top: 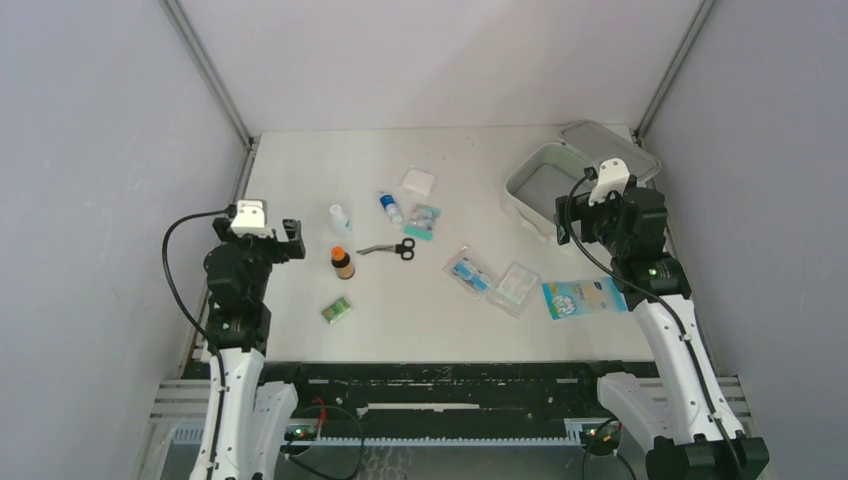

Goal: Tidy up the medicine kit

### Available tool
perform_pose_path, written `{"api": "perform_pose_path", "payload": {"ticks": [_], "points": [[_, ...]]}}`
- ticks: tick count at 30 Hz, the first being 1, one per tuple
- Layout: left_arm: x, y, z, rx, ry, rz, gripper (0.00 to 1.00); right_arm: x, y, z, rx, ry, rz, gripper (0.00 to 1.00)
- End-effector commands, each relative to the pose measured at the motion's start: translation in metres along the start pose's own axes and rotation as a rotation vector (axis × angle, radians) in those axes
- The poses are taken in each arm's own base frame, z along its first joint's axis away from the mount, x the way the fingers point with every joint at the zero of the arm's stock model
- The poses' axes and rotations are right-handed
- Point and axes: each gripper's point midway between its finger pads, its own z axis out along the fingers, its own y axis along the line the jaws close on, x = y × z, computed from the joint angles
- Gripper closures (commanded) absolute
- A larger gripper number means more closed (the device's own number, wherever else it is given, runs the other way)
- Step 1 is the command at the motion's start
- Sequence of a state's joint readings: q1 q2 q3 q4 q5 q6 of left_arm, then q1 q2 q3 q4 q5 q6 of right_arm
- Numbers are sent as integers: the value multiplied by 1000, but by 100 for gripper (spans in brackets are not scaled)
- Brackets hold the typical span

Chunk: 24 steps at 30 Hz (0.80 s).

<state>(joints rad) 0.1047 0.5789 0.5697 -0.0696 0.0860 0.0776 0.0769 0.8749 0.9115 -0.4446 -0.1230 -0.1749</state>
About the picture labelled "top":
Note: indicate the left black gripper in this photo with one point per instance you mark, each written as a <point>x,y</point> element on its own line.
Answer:
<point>283,250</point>

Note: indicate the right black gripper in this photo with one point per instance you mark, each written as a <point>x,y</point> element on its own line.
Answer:
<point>582,211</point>

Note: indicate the brown bottle orange cap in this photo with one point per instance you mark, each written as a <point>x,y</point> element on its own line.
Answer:
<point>342,263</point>

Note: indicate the white bottle green label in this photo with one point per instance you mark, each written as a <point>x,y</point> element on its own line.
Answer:
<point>340,221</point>

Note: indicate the grey plastic medicine box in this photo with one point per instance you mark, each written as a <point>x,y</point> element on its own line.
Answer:
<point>529,195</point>

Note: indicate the small green box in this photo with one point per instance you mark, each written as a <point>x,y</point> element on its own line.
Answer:
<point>336,310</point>

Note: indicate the blue white bandage roll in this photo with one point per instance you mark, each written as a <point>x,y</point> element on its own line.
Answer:
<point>391,208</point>

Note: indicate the white gauze packet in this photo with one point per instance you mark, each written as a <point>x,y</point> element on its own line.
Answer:
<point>418,182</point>

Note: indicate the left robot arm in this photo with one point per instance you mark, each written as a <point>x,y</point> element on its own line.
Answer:
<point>246,417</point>

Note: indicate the blue cotton ball pack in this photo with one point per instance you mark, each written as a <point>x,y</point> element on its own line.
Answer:
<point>582,297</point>

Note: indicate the grey box lid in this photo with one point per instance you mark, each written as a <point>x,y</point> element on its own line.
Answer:
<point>595,143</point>

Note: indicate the clear plastic swab pack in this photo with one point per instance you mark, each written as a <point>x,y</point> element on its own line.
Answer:
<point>514,289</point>

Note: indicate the blue items zip bag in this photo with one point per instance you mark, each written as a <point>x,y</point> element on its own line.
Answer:
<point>469,270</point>

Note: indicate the teal bagged bandage pack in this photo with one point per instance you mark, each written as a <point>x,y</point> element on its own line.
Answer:
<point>421,222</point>

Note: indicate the left circuit board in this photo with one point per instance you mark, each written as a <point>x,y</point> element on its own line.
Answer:
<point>297,433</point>

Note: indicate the circuit board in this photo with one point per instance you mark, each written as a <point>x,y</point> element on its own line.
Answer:
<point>603,433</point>
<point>297,433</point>

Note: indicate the right circuit board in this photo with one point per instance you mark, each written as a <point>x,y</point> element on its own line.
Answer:
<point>603,433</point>

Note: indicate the black handled medical scissors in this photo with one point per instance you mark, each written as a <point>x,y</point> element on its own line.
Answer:
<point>404,249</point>

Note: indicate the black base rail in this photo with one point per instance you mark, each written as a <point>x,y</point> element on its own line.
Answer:
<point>464,401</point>

